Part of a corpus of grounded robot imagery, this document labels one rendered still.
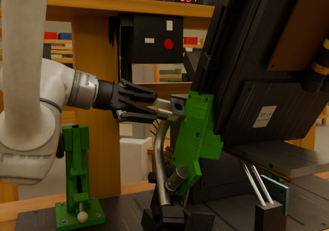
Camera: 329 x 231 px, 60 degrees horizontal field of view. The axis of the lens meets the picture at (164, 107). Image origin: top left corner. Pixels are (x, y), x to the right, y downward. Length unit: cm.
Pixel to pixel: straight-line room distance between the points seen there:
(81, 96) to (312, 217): 74
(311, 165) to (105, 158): 65
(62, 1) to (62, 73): 25
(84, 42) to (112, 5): 17
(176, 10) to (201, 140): 44
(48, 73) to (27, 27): 23
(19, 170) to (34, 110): 12
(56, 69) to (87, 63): 30
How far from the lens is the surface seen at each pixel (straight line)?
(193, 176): 70
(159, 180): 79
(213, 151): 75
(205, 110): 70
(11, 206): 112
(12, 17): 47
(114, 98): 73
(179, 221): 75
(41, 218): 97
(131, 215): 92
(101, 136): 101
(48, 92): 65
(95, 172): 104
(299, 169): 66
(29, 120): 53
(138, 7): 91
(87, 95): 69
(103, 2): 88
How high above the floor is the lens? 134
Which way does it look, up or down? 8 degrees down
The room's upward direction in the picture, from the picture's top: straight up
